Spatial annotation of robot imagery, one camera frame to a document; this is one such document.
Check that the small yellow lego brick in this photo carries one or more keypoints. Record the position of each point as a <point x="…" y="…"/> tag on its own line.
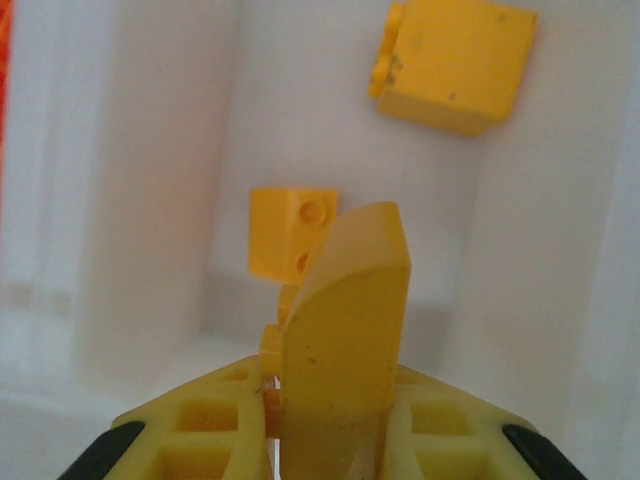
<point x="280" y="235"/>
<point x="450" y="60"/>

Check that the white translucent container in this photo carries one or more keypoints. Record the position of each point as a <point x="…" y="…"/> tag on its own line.
<point x="525" y="300"/>

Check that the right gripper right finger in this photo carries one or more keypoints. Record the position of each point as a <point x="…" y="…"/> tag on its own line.
<point x="450" y="445"/>

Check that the yellow curved toy brick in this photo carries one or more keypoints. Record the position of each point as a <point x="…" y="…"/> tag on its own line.
<point x="345" y="325"/>

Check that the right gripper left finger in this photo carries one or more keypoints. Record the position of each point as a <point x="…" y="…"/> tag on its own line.
<point x="200" y="440"/>

